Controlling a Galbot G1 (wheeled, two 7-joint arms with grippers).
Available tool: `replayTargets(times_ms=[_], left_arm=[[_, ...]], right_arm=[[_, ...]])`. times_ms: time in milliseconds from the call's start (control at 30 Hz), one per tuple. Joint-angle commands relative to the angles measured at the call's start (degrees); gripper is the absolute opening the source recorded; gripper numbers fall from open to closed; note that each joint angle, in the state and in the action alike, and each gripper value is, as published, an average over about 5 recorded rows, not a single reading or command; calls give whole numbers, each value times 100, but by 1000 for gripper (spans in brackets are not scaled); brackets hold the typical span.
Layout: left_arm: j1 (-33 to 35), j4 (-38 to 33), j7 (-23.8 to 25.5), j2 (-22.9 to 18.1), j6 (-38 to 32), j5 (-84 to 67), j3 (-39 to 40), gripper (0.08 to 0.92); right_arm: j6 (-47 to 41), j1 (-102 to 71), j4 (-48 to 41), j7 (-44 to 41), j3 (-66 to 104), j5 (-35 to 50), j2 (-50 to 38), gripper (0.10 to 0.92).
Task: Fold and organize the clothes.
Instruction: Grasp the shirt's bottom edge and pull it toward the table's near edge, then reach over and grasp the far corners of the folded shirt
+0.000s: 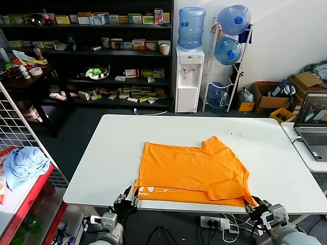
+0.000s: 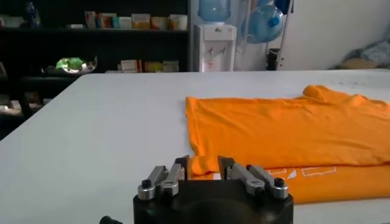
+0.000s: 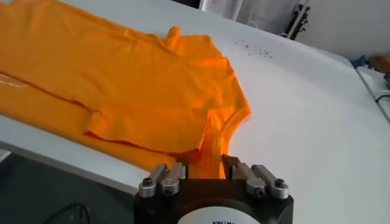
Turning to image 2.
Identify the white metal jug rack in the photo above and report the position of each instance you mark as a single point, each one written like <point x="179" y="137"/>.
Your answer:
<point x="283" y="42"/>

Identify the pile of grey-blue clothes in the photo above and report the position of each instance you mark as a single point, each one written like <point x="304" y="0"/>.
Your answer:
<point x="374" y="51"/>

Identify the small white flat box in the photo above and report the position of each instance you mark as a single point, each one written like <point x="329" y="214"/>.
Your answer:
<point x="75" y="26"/>

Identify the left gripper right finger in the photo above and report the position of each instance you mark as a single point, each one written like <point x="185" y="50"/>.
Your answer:
<point x="253" y="181"/>

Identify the red white medicine box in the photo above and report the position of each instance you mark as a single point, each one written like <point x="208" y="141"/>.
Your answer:
<point x="108" y="20"/>

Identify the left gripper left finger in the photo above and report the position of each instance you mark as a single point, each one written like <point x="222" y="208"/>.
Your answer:
<point x="169" y="181"/>

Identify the orange white medicine box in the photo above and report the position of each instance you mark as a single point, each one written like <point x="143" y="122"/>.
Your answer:
<point x="160" y="23"/>

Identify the white green medicine box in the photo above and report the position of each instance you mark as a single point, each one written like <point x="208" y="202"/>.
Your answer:
<point x="171" y="66"/>

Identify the green yellow medicine box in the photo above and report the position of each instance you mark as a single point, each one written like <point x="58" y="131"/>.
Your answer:
<point x="153" y="66"/>

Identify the red white flat box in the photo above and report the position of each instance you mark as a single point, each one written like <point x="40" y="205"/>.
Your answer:
<point x="131" y="66"/>

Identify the black hanging tool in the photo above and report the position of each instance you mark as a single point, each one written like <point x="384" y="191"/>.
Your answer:
<point x="273" y="59"/>

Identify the white water dispenser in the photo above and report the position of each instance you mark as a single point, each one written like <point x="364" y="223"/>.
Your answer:
<point x="214" y="48"/>

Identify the black shelving unit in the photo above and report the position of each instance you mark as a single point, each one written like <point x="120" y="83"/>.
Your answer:
<point x="106" y="45"/>

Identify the teal white medicine box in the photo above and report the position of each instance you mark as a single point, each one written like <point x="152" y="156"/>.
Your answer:
<point x="125" y="22"/>

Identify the glass bowl with green packets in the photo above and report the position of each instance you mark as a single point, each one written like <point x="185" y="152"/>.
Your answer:
<point x="71" y="64"/>

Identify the blue water jug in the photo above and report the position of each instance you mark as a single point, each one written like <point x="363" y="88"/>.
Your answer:
<point x="265" y="2"/>
<point x="263" y="25"/>
<point x="214" y="10"/>

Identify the yellow white medicine box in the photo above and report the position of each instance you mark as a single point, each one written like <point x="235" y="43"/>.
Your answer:
<point x="141" y="21"/>

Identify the blue plastic bottle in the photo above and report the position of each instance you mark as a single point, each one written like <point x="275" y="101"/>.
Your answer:
<point x="33" y="15"/>

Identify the orange t-shirt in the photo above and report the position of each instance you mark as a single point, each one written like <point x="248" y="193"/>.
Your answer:
<point x="274" y="134"/>

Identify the white pink medicine box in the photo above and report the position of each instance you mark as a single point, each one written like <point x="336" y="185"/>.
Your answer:
<point x="90" y="19"/>

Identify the closed cardboard box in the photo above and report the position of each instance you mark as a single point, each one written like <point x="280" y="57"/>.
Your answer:
<point x="356" y="64"/>

